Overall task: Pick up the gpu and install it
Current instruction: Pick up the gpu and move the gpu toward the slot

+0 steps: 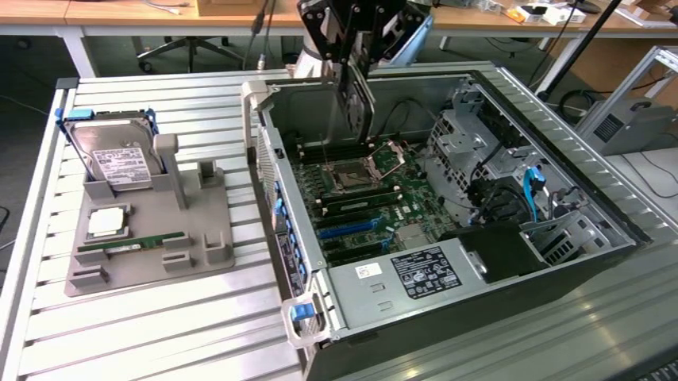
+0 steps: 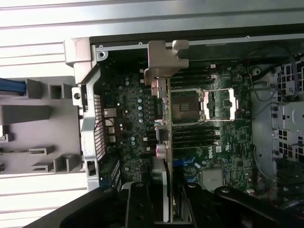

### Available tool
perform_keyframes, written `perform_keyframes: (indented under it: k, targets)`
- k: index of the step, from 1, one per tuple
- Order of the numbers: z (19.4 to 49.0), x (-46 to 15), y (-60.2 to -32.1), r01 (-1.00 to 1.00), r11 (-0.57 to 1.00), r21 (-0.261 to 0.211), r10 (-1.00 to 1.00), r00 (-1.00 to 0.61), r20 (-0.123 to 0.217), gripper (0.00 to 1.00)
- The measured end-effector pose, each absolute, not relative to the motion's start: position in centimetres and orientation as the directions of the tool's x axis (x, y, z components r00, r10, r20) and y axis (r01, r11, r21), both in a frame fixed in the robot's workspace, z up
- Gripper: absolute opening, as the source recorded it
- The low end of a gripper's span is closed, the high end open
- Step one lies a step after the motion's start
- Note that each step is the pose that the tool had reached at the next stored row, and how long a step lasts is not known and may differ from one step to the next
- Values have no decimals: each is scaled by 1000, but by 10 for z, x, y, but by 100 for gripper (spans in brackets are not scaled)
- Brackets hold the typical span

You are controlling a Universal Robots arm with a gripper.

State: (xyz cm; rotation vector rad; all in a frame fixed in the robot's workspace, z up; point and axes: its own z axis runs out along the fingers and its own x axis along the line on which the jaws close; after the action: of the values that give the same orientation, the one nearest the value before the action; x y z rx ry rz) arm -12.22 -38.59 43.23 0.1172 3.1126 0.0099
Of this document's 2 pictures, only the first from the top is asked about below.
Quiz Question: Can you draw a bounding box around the graphics card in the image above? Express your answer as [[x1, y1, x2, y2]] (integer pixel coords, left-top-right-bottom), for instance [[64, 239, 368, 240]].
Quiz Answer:
[[322, 31, 378, 144]]

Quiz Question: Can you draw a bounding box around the brown cardboard box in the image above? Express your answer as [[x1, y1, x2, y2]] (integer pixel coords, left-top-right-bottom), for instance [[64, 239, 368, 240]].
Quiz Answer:
[[196, 0, 272, 17]]

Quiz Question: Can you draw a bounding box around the black office chair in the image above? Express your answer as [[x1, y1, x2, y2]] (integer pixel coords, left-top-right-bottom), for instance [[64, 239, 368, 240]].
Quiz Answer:
[[136, 35, 250, 73]]

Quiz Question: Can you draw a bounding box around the metal disk bay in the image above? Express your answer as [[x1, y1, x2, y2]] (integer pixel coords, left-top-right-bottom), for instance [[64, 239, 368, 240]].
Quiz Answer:
[[426, 79, 537, 187]]

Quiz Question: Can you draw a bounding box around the metal socket cover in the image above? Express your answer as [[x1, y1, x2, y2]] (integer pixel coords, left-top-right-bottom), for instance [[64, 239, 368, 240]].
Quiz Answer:
[[364, 140, 412, 179]]

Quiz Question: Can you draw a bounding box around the CPU socket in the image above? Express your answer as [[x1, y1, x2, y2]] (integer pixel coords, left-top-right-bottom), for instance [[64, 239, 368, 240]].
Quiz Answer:
[[326, 158, 380, 194]]

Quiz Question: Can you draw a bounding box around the white cardboard box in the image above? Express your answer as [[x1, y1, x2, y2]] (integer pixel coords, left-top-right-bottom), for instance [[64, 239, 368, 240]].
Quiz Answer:
[[538, 8, 587, 26]]

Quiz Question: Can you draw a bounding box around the black stand pole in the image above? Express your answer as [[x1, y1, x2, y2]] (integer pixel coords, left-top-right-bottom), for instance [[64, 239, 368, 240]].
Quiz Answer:
[[535, 0, 625, 100]]

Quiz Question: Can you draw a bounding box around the installed RAM stick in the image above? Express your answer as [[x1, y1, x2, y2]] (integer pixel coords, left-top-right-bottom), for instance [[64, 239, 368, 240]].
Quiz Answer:
[[323, 194, 402, 211]]

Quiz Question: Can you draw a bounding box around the green Dell motherboard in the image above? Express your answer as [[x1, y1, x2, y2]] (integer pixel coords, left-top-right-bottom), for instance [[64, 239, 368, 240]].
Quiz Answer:
[[288, 137, 462, 267]]

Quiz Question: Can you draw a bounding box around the blue expansion slot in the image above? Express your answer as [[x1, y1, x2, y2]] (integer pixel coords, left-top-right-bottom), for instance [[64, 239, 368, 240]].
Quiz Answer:
[[316, 220, 386, 240]]

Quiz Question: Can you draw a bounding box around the blue disk caddy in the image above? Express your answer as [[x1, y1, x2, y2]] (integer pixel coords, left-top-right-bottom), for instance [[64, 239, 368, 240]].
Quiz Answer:
[[53, 106, 161, 175]]

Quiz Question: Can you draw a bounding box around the silver hard disk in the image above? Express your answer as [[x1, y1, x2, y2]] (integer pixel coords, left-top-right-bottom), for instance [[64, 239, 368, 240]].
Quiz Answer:
[[71, 118, 163, 191]]

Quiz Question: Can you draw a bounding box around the grey computer tower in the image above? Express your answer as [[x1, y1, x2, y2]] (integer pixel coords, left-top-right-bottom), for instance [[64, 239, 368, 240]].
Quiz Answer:
[[574, 98, 678, 158]]

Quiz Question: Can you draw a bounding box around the black plastic shroud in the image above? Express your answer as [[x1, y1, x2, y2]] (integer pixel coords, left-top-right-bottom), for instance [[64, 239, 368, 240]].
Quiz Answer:
[[455, 221, 550, 285]]

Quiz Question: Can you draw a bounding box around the grey parts rack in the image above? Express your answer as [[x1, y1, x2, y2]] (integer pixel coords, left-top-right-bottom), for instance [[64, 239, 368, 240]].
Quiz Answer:
[[63, 133, 239, 298]]

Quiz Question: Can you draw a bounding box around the green loose RAM stick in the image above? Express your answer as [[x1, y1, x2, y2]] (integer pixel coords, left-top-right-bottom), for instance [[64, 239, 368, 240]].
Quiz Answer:
[[77, 232, 190, 253]]

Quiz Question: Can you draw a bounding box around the silver CPU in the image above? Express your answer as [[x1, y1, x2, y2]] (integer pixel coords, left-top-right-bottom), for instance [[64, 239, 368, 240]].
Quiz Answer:
[[87, 208, 131, 239]]

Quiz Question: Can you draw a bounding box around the grey power supply unit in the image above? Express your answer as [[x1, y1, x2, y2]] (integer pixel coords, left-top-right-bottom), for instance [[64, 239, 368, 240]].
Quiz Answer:
[[326, 237, 488, 330]]

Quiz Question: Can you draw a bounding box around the black open PC case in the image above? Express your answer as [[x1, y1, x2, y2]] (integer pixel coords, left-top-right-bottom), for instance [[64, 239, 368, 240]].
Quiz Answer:
[[240, 70, 654, 381]]

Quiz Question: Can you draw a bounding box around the black keyboard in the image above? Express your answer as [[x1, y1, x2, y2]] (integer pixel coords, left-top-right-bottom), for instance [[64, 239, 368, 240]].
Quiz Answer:
[[619, 363, 678, 381]]

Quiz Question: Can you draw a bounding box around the white loose cable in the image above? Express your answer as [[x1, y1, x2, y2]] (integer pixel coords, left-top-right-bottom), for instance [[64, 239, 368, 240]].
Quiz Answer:
[[141, 0, 191, 15]]

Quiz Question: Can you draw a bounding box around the blue disk wire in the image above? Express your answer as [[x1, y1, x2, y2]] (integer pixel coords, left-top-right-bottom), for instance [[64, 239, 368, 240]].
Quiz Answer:
[[522, 166, 542, 225]]

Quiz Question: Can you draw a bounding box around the aluminium profile frame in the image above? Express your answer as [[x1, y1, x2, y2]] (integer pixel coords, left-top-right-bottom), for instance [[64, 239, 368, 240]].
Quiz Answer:
[[601, 44, 678, 120]]

